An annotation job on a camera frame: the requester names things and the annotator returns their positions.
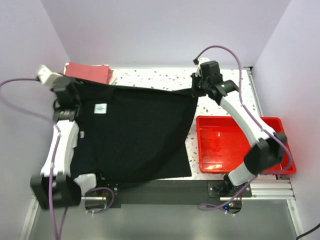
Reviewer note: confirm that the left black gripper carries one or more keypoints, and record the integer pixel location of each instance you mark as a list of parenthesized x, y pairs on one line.
[(75, 83)]

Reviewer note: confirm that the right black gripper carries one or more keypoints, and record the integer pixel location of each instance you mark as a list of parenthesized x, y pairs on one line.
[(195, 92)]

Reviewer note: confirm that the black t-shirt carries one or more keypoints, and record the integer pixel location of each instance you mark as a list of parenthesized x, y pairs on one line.
[(132, 134)]

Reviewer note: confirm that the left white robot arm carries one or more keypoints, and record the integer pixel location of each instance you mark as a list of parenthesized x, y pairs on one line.
[(54, 187)]

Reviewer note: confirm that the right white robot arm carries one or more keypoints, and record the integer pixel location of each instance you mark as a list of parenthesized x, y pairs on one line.
[(250, 130)]

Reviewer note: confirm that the folded pink t-shirt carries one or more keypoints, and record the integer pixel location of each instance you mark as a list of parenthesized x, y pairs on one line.
[(102, 74)]

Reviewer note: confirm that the red plastic bin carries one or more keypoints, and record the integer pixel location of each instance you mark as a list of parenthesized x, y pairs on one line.
[(223, 146)]

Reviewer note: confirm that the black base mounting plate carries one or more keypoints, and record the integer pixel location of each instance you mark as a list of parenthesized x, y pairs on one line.
[(168, 192)]

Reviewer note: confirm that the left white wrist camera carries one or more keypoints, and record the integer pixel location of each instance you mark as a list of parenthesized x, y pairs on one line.
[(46, 76)]

